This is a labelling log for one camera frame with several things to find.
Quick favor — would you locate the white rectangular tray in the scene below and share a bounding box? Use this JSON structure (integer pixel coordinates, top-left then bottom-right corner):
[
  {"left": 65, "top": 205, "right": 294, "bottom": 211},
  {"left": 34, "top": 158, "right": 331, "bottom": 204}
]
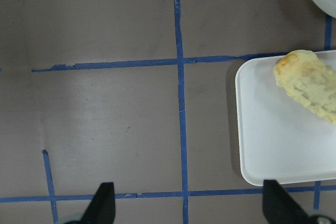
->
[{"left": 235, "top": 56, "right": 335, "bottom": 186}]

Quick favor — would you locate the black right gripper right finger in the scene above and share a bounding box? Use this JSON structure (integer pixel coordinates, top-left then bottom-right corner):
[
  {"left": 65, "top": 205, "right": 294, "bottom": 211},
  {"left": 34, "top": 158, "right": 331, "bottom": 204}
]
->
[{"left": 262, "top": 180, "right": 319, "bottom": 223}]

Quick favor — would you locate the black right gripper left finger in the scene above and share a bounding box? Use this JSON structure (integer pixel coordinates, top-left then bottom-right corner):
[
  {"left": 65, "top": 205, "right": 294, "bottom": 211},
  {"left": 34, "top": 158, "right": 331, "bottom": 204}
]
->
[{"left": 80, "top": 182, "right": 116, "bottom": 224}]

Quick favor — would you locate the yellow bread piece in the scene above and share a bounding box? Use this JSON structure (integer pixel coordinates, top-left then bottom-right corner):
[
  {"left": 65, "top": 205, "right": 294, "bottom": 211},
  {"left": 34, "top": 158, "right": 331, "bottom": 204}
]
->
[{"left": 273, "top": 50, "right": 335, "bottom": 124}]

